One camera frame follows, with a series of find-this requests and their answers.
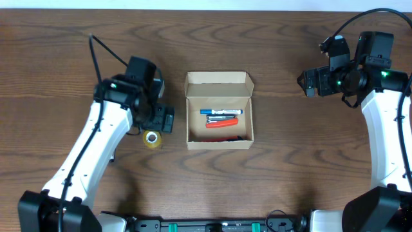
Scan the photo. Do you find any blue whiteboard marker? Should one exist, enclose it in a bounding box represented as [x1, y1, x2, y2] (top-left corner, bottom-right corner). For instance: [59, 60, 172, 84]
[200, 109, 243, 115]

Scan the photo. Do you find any red stapler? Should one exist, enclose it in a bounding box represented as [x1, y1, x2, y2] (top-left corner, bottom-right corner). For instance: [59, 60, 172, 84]
[206, 115, 238, 128]

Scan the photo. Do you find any red utility knife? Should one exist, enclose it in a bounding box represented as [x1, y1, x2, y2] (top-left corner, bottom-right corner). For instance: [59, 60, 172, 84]
[202, 135, 243, 142]

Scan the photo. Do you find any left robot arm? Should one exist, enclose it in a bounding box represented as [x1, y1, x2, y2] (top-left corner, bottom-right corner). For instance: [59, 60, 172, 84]
[17, 57, 174, 231]

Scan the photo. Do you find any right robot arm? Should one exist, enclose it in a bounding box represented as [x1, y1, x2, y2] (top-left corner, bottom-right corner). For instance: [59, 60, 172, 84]
[297, 32, 411, 231]

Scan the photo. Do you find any yellow tape roll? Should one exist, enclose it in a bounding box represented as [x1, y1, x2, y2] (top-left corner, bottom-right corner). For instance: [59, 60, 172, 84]
[142, 130, 162, 148]

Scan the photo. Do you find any open cardboard box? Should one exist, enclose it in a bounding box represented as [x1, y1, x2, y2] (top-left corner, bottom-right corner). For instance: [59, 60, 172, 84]
[185, 71, 254, 150]

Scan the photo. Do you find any left black cable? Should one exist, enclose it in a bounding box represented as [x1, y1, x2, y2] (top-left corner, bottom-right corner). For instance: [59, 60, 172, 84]
[57, 34, 129, 232]

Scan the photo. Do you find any black cable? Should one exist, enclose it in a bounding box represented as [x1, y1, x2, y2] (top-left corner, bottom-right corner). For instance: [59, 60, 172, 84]
[331, 8, 412, 191]
[57, 34, 129, 232]

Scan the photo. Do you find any right black cable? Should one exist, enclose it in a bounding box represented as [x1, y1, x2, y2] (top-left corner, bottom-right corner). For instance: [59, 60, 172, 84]
[331, 8, 412, 191]

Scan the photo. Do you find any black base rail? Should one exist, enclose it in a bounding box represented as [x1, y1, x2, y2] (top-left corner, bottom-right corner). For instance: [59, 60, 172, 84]
[99, 211, 312, 232]

